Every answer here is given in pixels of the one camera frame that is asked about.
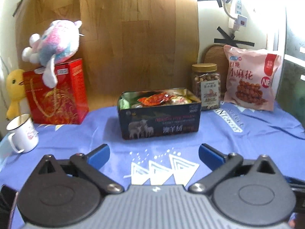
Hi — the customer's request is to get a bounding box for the red spicy snack packet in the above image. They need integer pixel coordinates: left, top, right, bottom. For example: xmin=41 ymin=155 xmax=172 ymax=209
xmin=137 ymin=92 xmax=174 ymax=106

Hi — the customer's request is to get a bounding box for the green snack packet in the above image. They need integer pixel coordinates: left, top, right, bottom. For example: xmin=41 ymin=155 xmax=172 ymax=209
xmin=118 ymin=95 xmax=142 ymax=110

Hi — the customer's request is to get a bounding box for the blue printed tablecloth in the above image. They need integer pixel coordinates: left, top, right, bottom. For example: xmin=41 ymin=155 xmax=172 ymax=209
xmin=1 ymin=103 xmax=304 ymax=189

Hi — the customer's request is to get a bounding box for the red gift box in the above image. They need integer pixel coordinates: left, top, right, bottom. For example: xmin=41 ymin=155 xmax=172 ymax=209
xmin=23 ymin=58 xmax=89 ymax=125

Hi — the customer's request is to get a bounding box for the white enamel mug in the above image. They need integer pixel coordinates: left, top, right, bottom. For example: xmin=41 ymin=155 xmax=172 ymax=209
xmin=6 ymin=114 xmax=39 ymax=154

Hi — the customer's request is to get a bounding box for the black sheep tin box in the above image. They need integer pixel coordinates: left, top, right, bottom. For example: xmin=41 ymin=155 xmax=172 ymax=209
xmin=117 ymin=88 xmax=201 ymax=139

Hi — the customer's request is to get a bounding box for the nut jar gold lid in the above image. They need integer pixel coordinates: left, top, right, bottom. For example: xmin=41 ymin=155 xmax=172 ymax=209
xmin=192 ymin=63 xmax=221 ymax=111

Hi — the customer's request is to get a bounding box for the pink snack bag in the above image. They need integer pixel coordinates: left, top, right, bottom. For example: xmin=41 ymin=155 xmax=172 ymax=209
xmin=223 ymin=45 xmax=282 ymax=111

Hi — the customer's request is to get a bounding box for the yellow duck plush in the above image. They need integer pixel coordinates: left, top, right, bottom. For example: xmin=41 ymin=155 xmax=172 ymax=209
xmin=6 ymin=69 xmax=30 ymax=120

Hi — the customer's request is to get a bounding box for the wooden cutting board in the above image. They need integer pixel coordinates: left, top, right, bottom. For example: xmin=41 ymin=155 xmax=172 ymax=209
xmin=201 ymin=44 xmax=229 ymax=99

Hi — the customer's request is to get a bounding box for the pink blue plush toy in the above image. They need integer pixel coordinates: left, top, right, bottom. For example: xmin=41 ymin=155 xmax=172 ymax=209
xmin=22 ymin=20 xmax=82 ymax=88

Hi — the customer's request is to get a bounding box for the wooden backdrop panel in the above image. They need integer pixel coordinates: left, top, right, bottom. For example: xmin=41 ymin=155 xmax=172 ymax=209
xmin=15 ymin=0 xmax=199 ymax=110

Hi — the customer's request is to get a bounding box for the white power strip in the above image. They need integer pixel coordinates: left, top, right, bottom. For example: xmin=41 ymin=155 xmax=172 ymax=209
xmin=221 ymin=0 xmax=248 ymax=31

